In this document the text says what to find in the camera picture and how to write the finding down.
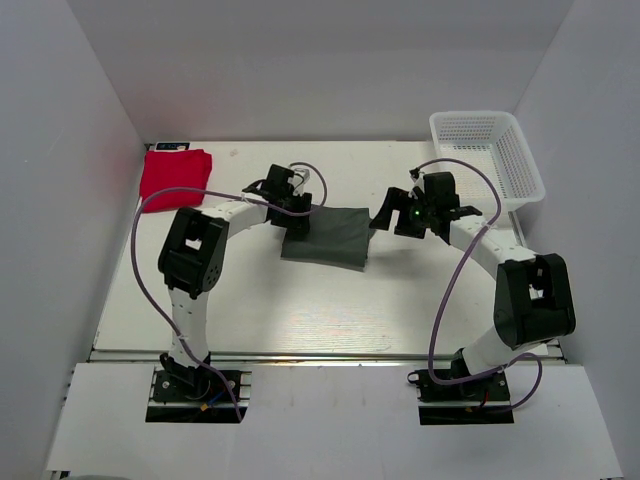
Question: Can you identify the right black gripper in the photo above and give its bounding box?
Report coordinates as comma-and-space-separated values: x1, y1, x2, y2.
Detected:
370, 187, 437, 239

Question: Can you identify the grey t-shirt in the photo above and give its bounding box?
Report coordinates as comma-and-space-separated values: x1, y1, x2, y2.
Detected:
281, 207, 374, 271

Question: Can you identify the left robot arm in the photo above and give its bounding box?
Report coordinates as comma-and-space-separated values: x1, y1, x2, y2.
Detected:
158, 162, 312, 399

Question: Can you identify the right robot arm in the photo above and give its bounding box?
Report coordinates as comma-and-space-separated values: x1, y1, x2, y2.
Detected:
370, 170, 576, 399

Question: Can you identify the white plastic basket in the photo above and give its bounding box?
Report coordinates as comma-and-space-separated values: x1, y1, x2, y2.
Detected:
429, 110, 546, 211

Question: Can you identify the folded red t-shirt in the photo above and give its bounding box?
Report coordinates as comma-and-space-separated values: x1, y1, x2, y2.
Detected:
139, 149, 213, 213

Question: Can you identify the blue label sticker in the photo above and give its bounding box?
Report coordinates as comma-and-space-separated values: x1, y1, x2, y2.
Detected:
154, 142, 190, 151

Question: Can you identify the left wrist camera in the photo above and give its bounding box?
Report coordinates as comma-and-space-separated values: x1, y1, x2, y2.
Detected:
288, 168, 310, 196

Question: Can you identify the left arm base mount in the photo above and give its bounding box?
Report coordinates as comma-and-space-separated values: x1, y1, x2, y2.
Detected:
145, 353, 251, 424

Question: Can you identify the aluminium table edge rail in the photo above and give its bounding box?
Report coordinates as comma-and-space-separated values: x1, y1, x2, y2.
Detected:
89, 350, 428, 364

